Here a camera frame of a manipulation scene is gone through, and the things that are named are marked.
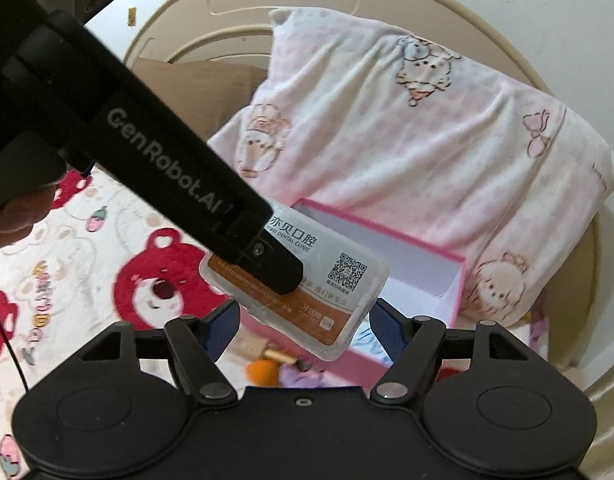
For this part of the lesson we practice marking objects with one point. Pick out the orange makeup sponge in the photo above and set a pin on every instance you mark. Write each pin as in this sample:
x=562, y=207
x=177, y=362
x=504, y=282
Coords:
x=263, y=371

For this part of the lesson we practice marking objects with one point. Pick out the pink cardboard box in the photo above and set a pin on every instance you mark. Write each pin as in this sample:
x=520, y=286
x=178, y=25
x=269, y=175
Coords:
x=417, y=270

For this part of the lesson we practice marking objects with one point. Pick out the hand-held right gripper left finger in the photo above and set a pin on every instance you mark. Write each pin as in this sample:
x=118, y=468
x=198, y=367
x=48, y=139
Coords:
x=221, y=327

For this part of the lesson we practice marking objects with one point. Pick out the brown fuzzy pillow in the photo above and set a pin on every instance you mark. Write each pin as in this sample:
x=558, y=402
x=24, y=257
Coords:
x=187, y=95

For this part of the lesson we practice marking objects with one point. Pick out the clear plastic floss pick box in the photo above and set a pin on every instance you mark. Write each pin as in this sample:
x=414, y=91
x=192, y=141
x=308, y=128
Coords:
x=347, y=310

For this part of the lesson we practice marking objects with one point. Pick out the purple plush toy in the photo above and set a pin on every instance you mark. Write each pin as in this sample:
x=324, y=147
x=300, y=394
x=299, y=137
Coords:
x=299, y=377

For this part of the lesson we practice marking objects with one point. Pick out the person's left hand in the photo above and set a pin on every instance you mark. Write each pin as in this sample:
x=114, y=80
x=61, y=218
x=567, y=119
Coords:
x=12, y=220

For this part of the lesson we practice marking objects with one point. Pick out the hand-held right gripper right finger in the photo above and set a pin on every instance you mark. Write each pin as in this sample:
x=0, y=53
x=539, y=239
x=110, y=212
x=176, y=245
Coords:
x=387, y=330

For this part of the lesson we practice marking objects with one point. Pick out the small yellow wall sticker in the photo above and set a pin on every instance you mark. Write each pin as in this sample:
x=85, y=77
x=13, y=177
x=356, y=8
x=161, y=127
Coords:
x=132, y=15

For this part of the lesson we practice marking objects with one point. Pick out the foundation bottle with gold cap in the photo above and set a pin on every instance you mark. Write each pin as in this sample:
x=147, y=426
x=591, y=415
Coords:
x=279, y=356

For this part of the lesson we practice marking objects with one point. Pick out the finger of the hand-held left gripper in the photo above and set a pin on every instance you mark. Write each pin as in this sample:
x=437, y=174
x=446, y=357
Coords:
x=269, y=262

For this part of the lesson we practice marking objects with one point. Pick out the pink cartoon print pillow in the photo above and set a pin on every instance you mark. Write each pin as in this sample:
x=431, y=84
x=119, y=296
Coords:
x=412, y=135

